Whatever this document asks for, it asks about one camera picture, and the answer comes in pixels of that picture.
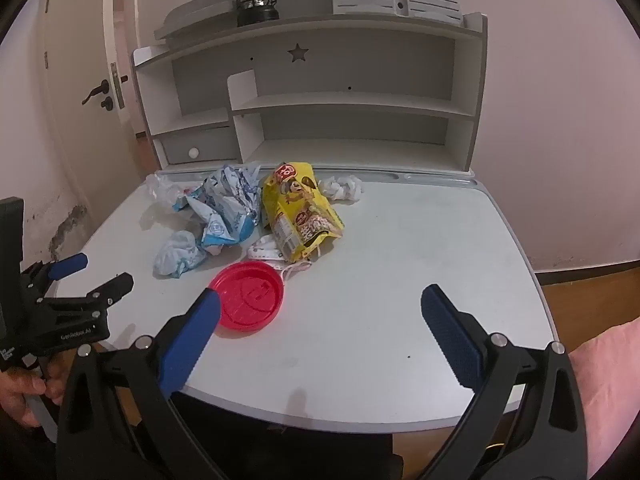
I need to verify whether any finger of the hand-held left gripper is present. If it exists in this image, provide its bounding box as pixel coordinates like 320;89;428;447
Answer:
45;272;135;318
22;253;89;302

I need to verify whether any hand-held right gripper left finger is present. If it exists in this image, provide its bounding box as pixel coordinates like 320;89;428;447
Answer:
56;289;236;480

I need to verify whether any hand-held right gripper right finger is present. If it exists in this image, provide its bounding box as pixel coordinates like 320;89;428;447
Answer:
420;284;587;480

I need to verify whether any red round lid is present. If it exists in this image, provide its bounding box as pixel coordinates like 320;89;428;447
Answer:
209;260;286;332

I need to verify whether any person's left hand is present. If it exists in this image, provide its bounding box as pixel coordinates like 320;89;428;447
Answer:
0;355;72;428

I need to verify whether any small blue white crumpled wrapper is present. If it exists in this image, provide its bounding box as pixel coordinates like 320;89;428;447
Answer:
152;230;208;278

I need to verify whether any clear plastic bag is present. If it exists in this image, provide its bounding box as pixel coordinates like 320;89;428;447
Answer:
145;172;201;212

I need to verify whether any white plastic strip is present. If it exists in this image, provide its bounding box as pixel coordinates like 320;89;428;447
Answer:
248;234;313;281

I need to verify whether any large blue white crumpled wrapper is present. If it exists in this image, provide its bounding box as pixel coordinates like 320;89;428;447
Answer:
172;162;264;256

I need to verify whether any person's leg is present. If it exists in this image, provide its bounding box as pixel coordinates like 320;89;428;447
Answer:
570;317;640;480

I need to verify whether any yellow snack bag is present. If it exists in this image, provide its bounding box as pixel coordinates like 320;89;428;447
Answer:
261;161;346;264

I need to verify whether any grey drawer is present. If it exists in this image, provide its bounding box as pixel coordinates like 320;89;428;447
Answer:
161;127;238;166

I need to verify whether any white crumpled tissue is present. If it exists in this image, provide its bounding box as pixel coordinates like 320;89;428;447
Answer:
317;174;366;203

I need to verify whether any cream door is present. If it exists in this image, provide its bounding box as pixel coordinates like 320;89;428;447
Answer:
42;0;137;201

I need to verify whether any white grey desk shelf unit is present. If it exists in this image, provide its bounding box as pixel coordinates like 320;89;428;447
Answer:
132;0;488;178

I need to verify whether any black door handle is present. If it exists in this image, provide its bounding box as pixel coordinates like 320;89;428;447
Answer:
81;80;113;111

